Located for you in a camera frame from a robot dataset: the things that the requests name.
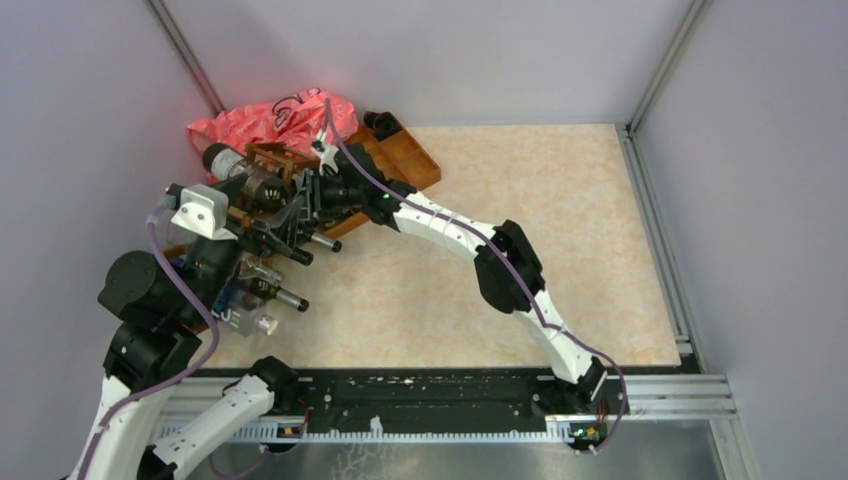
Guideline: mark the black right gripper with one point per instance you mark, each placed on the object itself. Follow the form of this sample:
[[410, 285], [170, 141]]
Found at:
[[312, 184]]

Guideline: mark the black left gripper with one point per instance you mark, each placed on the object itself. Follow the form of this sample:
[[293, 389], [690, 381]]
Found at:
[[281, 232]]

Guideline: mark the green wine bottle black neck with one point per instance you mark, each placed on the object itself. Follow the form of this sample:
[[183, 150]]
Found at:
[[300, 256]]

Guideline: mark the green wine bottle silver foil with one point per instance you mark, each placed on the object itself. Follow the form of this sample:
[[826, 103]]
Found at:
[[334, 245]]

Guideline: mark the green wine bottle silver neck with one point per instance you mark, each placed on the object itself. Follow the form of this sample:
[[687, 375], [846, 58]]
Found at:
[[285, 297]]

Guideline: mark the dark wine bottle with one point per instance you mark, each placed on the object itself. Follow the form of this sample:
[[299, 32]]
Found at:
[[262, 191]]

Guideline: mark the blue liquid square bottle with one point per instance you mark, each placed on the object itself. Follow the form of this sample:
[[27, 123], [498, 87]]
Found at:
[[246, 314]]

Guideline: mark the clear glass bottle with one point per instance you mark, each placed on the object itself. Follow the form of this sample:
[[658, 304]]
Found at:
[[252, 268]]

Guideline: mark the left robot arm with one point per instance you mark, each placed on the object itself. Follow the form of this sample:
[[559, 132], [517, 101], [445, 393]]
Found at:
[[167, 333]]

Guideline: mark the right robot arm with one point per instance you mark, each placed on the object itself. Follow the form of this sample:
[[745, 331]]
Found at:
[[509, 273]]

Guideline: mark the brown wooden wine rack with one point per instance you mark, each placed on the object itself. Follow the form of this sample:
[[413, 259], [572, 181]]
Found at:
[[282, 162]]

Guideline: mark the pink plastic bag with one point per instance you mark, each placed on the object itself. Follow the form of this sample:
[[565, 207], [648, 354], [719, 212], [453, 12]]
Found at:
[[294, 120]]

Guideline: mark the wooden compartment tray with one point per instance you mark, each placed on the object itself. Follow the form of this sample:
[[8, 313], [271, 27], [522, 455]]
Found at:
[[399, 158]]

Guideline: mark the rolled dark sock far corner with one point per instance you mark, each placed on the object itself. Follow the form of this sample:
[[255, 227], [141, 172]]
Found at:
[[382, 125]]

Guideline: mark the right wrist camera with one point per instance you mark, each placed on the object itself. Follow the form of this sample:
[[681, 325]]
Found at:
[[326, 153]]

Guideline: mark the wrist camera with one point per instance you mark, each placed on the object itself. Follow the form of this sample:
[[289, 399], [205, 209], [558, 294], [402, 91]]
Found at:
[[199, 209], [326, 153]]

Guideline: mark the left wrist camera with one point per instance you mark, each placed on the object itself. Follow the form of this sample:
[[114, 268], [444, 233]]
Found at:
[[199, 209]]

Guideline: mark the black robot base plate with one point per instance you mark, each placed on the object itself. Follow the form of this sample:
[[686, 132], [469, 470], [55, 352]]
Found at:
[[440, 400]]

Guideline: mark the white cable duct strip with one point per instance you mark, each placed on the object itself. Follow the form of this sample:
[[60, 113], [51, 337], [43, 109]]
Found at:
[[272, 432]]

